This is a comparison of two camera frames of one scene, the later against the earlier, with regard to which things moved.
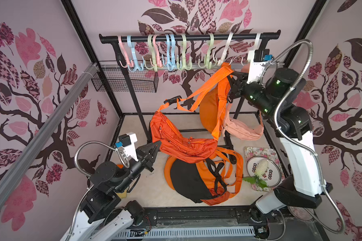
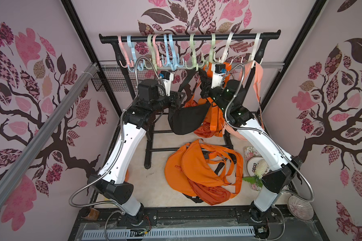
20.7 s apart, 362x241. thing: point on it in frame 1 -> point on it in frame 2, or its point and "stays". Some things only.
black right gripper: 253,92 -> 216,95
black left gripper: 149,156 -> 174,102
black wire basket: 144,80 stays
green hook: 155,65 stays
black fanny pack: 188,181 -> 184,118
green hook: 187,64 -> 195,65
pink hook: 129,65 stays
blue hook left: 130,44 stays
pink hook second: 159,62 stays
